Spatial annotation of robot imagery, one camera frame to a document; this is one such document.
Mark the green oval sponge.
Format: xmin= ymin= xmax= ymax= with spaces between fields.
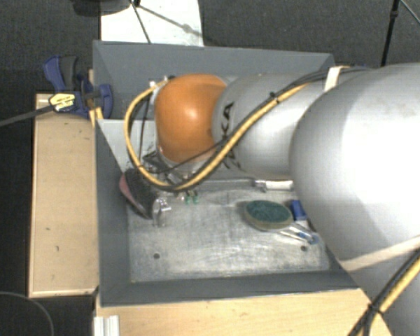
xmin=242 ymin=199 xmax=294 ymax=232

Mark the clear and blue plastic tool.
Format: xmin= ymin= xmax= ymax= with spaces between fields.
xmin=279 ymin=222 xmax=320 ymax=246

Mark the grey metal bin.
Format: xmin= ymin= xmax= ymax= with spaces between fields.
xmin=92 ymin=39 xmax=358 ymax=307

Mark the black and pink brush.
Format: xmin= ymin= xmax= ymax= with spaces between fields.
xmin=118 ymin=167 xmax=155 ymax=221

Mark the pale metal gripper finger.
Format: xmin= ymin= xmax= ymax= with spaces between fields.
xmin=152 ymin=196 xmax=173 ymax=228

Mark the blue block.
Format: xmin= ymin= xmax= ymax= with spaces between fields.
xmin=289 ymin=199 xmax=308 ymax=222

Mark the pale wood board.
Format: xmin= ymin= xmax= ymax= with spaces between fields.
xmin=27 ymin=92 xmax=99 ymax=299

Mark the grey and white long tool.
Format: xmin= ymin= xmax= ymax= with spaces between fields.
xmin=199 ymin=176 xmax=295 ymax=193

